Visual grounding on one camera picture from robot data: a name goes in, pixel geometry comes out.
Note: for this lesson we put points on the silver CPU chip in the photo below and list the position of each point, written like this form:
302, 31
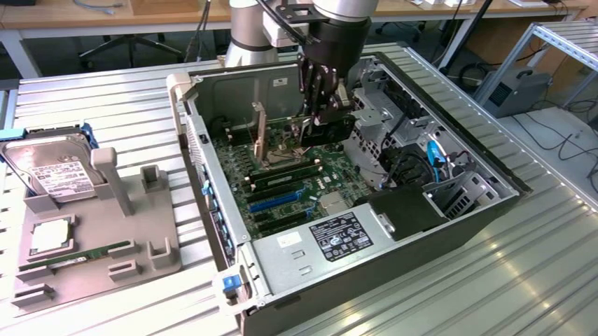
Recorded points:
48, 236

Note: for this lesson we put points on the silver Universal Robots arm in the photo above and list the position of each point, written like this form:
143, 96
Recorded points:
247, 35

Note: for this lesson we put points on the green RAM stick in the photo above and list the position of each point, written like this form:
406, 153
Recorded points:
67, 260
281, 181

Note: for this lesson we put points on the blue case latch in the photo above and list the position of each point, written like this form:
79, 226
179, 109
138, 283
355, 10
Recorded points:
231, 283

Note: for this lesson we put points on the aluminium frame table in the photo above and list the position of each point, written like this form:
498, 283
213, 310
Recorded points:
561, 38

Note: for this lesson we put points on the wooden desk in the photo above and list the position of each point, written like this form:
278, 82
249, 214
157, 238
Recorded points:
406, 12

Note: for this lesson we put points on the blue expansion slot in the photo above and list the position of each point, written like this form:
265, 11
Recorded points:
275, 204

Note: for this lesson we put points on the graphics card with metal bracket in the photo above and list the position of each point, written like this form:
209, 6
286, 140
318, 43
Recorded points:
327, 136

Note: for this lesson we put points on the silver metal disk bay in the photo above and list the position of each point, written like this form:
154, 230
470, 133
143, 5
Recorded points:
381, 117

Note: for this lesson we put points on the open black PC case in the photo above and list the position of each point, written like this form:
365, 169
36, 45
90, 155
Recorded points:
421, 266

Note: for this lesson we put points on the black plastic shroud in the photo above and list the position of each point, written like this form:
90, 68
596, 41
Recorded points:
406, 213

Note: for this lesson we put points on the thin metal locking lever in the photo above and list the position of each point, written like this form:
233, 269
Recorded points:
247, 127

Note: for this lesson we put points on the hard disk with blue rails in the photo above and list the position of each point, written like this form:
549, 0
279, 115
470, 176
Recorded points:
56, 157

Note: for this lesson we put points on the silver chipset heatsink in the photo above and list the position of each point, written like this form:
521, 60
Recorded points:
334, 204

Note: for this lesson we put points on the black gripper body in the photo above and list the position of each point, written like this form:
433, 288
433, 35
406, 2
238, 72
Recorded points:
337, 42

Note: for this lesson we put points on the black office chair base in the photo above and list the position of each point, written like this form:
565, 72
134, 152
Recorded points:
131, 43
416, 29

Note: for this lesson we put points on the green motherboard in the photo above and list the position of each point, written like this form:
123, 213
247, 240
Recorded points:
347, 171

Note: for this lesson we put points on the silver power supply with label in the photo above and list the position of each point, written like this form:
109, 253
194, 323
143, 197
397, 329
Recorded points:
290, 260

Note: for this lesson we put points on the CPU socket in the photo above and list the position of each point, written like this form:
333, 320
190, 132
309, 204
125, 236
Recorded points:
281, 159

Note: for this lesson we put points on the long black expansion slot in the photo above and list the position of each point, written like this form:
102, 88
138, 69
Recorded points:
273, 195
286, 224
279, 217

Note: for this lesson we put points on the grey parts rack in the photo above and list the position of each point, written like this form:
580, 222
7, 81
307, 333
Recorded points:
94, 224

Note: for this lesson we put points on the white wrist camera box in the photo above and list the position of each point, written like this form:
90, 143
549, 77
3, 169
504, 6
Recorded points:
278, 35

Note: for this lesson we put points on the black stand pole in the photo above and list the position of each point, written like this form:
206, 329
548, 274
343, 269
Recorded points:
486, 5

